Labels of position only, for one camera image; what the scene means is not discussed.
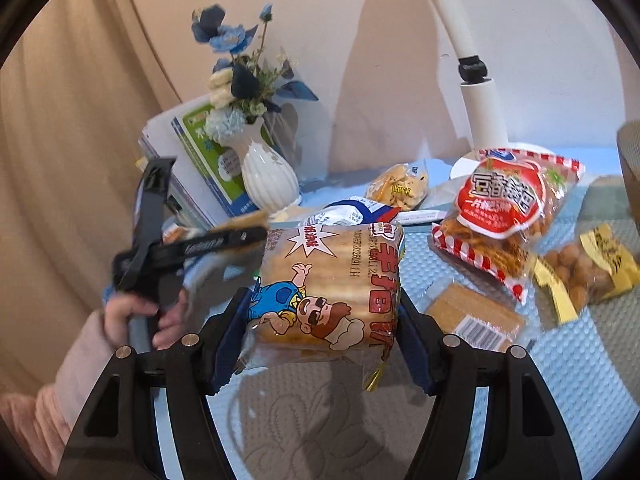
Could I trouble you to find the clear green edged biscuit pack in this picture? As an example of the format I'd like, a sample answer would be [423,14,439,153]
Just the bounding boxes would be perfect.
[416,278,539,352]

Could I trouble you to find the large clear biscuit pack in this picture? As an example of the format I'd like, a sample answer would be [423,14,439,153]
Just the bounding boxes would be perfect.
[236,222,405,391]

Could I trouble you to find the blue white red snack bag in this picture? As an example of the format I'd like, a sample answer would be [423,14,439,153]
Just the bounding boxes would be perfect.
[299,196,401,226]

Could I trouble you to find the pink sleeve left forearm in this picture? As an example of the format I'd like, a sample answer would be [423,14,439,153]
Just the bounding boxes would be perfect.
[1,311,127,479]

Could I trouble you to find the person's left hand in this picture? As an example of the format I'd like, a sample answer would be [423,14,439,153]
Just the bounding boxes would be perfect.
[104,288,189,350]

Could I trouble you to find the white ribbed ceramic vase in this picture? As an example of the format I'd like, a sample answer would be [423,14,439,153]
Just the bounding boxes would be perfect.
[218,118,300,214]

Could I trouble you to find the light blue textured mat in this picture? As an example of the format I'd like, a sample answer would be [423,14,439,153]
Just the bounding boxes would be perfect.
[209,230,639,479]

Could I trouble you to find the yellow label peanut bag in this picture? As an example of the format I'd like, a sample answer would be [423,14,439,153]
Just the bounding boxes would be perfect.
[534,223,639,325]

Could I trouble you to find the blue white artificial flowers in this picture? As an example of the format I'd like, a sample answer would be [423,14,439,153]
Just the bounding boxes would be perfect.
[191,3,319,144]

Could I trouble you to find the red striped snack bag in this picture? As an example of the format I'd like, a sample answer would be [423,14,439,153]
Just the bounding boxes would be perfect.
[432,148,586,304]

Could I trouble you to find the round yellow cracker pack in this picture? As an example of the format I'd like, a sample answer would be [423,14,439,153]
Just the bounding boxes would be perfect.
[366,164,428,210]

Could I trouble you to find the gold ribbed bowl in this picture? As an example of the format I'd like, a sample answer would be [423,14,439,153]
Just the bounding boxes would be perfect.
[616,120,640,231]

